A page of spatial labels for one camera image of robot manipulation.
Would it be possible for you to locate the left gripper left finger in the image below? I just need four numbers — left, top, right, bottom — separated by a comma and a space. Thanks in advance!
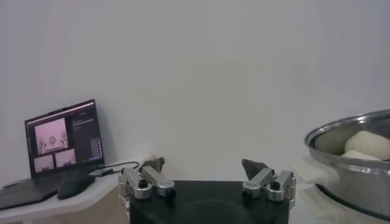
118, 156, 177, 200

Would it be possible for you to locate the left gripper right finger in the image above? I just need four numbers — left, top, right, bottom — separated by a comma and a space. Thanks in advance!
241, 158, 297, 202

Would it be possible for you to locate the white steamed baozi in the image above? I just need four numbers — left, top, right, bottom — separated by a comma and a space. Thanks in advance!
344, 130, 390, 161
341, 150, 381, 161

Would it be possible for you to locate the stainless steel steamer basket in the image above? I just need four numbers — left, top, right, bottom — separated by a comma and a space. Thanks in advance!
304, 109, 390, 222

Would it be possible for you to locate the white side table rounded corner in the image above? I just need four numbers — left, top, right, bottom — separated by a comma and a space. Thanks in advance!
0, 155, 153, 224

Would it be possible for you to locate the small black usb hub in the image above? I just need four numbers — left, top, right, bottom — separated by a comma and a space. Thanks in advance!
88, 168, 114, 178

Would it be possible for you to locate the black computer mouse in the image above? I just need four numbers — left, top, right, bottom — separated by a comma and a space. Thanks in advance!
57, 172, 97, 200

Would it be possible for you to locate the black laptop with mouse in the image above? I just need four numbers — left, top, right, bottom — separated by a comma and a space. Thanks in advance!
0, 99, 106, 211

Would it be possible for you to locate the thin black hub cable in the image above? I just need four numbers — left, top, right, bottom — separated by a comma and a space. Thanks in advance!
97, 161, 140, 173

